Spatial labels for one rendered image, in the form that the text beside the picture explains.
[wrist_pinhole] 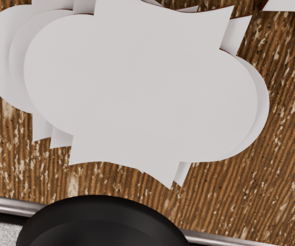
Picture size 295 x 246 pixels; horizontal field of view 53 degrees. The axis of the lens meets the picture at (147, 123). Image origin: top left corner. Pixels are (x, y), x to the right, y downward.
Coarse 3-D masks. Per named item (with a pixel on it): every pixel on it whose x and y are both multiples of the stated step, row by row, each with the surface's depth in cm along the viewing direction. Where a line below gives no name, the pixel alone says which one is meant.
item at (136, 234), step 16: (64, 224) 6; (80, 224) 6; (96, 224) 6; (112, 224) 6; (48, 240) 6; (64, 240) 6; (80, 240) 6; (96, 240) 6; (112, 240) 6; (128, 240) 6; (144, 240) 6
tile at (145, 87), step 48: (96, 0) 17; (48, 48) 18; (96, 48) 18; (144, 48) 18; (192, 48) 18; (48, 96) 19; (96, 96) 19; (144, 96) 19; (192, 96) 19; (240, 96) 19; (96, 144) 21; (144, 144) 20; (192, 144) 20
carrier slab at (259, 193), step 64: (0, 0) 21; (192, 0) 20; (256, 0) 20; (256, 64) 22; (0, 128) 25; (0, 192) 28; (64, 192) 27; (128, 192) 27; (192, 192) 27; (256, 192) 26
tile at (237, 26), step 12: (144, 0) 18; (228, 24) 18; (240, 24) 18; (228, 36) 18; (240, 36) 18; (228, 48) 19; (240, 60) 19; (252, 72) 19; (264, 84) 19; (264, 96) 20; (264, 108) 20; (264, 120) 20; (252, 132) 21; (240, 144) 21; (228, 156) 22; (180, 168) 22; (180, 180) 23
